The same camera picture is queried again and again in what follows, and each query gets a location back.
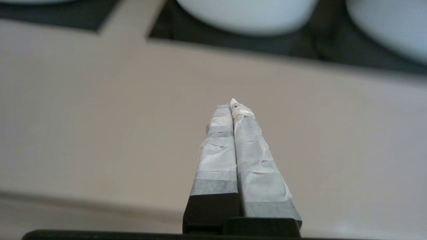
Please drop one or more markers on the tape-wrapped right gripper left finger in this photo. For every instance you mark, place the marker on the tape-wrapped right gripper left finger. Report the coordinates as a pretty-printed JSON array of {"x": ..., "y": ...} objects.
[{"x": 217, "y": 166}]

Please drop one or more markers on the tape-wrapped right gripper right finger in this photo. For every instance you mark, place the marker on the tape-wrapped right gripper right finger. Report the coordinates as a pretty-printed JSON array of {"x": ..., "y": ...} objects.
[{"x": 260, "y": 173}]

